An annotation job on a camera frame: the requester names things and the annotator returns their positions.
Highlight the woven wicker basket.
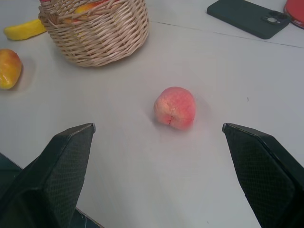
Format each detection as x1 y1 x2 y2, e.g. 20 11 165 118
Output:
38 0 150 67

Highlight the black smartphone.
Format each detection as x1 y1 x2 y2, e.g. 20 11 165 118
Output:
206 0 291 40

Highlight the pink peach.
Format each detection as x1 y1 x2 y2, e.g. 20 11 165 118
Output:
153 86 197 131

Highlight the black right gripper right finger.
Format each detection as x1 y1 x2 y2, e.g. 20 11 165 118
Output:
222 123 304 228

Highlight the yellow banana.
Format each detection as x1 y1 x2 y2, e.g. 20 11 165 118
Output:
3 19 48 41

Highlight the orange red fruit in basket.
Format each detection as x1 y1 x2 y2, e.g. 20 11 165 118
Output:
63 0 114 24

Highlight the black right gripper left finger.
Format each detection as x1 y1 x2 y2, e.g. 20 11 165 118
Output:
0 123 96 228

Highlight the red round object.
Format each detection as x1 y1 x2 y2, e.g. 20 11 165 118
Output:
283 0 304 29

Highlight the yellow red mango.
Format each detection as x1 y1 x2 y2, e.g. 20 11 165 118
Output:
0 48 23 90

